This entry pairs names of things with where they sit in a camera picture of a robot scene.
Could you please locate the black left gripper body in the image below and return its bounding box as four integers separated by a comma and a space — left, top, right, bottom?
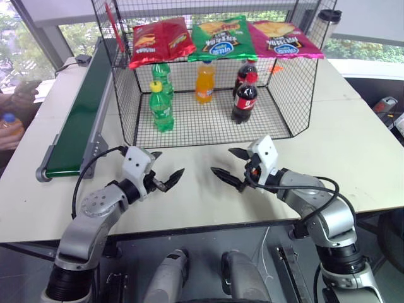
142, 169, 167, 194

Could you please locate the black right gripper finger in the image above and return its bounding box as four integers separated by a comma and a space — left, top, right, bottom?
228, 147, 253, 163
210, 167, 247, 193

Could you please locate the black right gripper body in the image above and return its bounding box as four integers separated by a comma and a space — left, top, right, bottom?
242, 156, 264, 190

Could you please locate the orange drink bottle blue cap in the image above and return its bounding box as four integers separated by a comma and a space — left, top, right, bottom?
0, 113, 25, 137

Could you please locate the green conveyor belt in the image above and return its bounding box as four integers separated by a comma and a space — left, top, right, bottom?
35, 37, 118, 183

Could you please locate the person's hand holding bottle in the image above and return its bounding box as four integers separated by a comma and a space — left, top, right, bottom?
0, 125, 27, 152

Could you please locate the green soda bottle yellow cap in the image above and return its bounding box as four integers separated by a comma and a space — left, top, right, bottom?
148, 80, 175, 133

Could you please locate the cola bottle red cap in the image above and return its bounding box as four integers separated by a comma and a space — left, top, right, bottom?
233, 59, 258, 98
230, 73, 259, 125

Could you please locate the orange soda bottle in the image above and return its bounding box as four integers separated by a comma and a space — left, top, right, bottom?
194, 59, 217, 105

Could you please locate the grey left robot leg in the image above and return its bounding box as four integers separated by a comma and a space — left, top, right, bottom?
143, 247, 191, 303

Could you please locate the grey robot leg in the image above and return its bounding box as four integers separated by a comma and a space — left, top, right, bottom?
220, 249, 273, 303
143, 247, 191, 303

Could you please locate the grey right robot leg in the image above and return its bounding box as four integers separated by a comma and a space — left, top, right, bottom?
220, 249, 273, 303

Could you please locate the red chips bag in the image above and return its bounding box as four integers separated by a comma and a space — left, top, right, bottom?
128, 16, 197, 71

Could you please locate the green chips bag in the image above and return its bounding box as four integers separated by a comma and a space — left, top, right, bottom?
187, 15, 258, 62

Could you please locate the pink chips bag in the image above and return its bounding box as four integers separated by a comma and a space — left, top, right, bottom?
247, 20, 326, 60

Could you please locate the red plastic strip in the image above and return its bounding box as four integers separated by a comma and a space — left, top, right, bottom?
104, 2, 126, 53

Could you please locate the grey device with red mark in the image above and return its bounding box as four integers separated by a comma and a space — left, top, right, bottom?
372, 97, 400, 116

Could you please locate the steel tumbler black lid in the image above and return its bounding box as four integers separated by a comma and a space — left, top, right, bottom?
310, 9, 343, 52

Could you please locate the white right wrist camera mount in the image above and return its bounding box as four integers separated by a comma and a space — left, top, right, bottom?
247, 135, 280, 187

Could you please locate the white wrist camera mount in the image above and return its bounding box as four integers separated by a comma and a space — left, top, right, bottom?
121, 145, 157, 201
247, 135, 280, 187

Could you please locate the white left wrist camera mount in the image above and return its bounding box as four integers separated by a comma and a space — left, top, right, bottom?
121, 145, 157, 201

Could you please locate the black wire mesh cage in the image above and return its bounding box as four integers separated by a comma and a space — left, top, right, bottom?
90, 0, 339, 150

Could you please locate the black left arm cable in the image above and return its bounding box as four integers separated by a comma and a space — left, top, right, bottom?
71, 145, 128, 219

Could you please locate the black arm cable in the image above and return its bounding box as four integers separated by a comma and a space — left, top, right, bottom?
244, 162, 342, 223
71, 145, 128, 219

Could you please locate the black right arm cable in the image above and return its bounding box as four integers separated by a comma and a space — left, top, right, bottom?
244, 162, 342, 223

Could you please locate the thin white cable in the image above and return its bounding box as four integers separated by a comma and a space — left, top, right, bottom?
260, 225, 274, 282

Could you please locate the black adapter cable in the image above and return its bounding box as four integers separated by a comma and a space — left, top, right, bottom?
53, 61, 77, 79

